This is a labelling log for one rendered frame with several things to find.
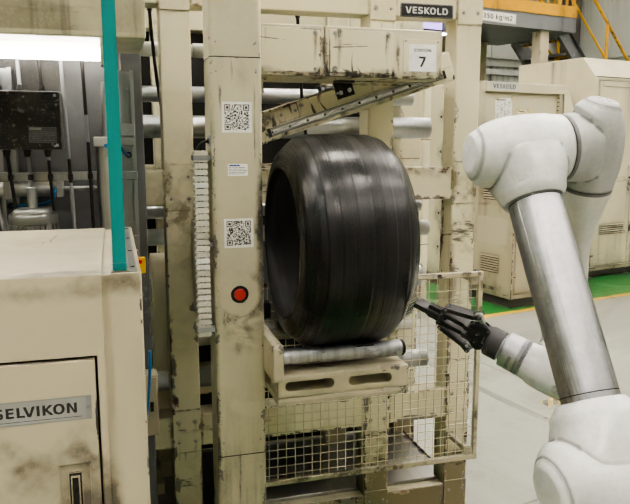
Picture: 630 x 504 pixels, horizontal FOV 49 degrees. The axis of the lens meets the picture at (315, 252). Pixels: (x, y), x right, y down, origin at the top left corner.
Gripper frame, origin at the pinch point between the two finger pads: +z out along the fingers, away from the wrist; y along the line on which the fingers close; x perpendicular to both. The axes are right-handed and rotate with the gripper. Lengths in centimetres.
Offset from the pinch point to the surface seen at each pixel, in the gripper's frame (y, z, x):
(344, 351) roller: 15.5, 14.2, -13.1
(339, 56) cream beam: -36, 59, 40
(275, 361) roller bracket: 13.4, 24.8, -29.5
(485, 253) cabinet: 251, 70, 394
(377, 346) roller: 15.2, 8.3, -5.8
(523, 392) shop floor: 181, -21, 183
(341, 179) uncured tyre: -26.9, 29.0, -4.1
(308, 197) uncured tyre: -22.9, 33.3, -11.0
